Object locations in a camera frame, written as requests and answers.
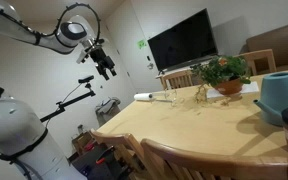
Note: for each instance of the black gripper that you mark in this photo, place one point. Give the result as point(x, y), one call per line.
point(102, 60)

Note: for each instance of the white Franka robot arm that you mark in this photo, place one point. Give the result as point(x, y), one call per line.
point(10, 126)

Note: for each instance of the grey clothes pile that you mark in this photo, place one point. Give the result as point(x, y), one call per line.
point(108, 106)

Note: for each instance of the green sticky note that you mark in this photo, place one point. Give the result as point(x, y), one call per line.
point(142, 44)

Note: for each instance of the wooden slat back chair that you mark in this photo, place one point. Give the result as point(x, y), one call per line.
point(200, 163)
point(175, 74)
point(257, 55)
point(117, 136)

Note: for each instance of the small wooden crate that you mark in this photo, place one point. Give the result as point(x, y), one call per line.
point(82, 141)

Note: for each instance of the black flat screen television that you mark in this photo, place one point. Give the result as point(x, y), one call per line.
point(184, 40)

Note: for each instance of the white television cabinet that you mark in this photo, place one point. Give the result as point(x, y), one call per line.
point(200, 64)

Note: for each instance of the green plant in terracotta pot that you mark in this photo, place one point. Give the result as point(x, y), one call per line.
point(229, 87)

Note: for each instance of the white tray under pot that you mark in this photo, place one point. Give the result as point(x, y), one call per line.
point(250, 88)

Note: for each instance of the teal watering can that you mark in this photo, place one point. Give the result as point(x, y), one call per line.
point(280, 96)

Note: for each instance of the brown armchair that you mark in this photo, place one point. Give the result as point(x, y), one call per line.
point(284, 43)

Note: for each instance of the black camera on mount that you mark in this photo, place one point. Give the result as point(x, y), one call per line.
point(85, 79)

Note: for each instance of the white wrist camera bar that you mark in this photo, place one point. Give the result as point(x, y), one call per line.
point(82, 56)

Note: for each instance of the small white wall fixture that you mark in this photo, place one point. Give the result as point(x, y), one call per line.
point(150, 66)

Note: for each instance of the small black wall switch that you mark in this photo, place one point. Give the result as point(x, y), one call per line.
point(148, 58)

